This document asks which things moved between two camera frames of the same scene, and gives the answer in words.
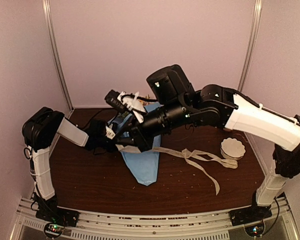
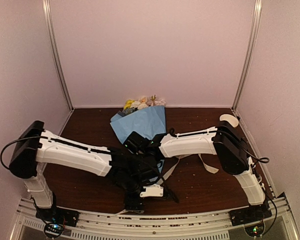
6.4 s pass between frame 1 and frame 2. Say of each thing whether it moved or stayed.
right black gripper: moved
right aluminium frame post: stayed
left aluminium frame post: stayed
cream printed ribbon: moved
